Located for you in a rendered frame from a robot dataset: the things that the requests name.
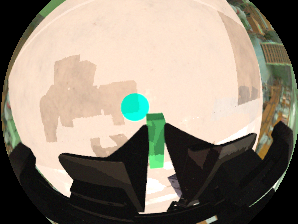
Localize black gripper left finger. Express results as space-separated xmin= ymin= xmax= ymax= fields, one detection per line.
xmin=59 ymin=124 xmax=149 ymax=213

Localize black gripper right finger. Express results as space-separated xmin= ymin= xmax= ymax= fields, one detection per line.
xmin=164 ymin=123 xmax=257 ymax=206

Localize green rectangular post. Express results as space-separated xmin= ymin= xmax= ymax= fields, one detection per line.
xmin=146 ymin=113 xmax=166 ymax=169

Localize cyan circle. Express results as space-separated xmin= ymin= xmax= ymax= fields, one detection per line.
xmin=121 ymin=93 xmax=149 ymax=120

